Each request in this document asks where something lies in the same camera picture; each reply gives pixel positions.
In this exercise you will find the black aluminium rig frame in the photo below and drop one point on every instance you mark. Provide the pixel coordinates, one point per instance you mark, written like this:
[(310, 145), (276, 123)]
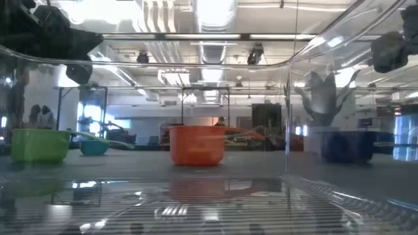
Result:
[(212, 36)]

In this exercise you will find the person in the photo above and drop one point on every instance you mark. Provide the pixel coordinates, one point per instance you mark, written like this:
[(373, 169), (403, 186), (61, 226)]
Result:
[(34, 117), (220, 121), (47, 118)]

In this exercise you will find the clear plastic basket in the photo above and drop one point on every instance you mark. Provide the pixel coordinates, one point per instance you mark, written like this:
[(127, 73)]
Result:
[(209, 209)]

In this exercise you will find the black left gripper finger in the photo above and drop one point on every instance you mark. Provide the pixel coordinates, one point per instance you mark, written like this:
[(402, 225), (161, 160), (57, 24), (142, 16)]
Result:
[(86, 44), (79, 74)]

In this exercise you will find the teal measuring cup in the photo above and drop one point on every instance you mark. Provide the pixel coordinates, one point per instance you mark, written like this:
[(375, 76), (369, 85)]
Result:
[(93, 148)]

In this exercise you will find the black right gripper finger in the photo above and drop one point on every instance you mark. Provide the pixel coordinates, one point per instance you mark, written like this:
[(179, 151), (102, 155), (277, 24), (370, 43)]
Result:
[(388, 52), (412, 26)]

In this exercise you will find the black overhead camera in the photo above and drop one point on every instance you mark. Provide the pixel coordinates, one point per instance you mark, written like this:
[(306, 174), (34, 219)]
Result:
[(142, 58), (255, 55)]

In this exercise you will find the orange measuring cup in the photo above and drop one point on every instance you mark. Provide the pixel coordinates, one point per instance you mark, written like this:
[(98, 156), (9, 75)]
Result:
[(196, 147)]

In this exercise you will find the succulent in white pot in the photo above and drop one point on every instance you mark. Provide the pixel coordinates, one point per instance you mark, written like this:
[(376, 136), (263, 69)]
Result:
[(321, 101)]

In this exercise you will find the green measuring cup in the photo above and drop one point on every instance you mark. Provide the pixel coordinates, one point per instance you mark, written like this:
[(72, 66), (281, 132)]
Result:
[(39, 145)]

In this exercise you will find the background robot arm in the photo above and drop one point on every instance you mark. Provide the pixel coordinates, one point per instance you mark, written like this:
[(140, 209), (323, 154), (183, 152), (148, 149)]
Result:
[(114, 134)]

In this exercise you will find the purple measuring cup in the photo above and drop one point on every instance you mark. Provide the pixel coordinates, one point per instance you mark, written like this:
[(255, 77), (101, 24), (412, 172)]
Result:
[(346, 147)]

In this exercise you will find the black background cabinet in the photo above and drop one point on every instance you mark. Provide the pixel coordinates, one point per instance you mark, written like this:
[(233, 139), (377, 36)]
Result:
[(266, 119)]

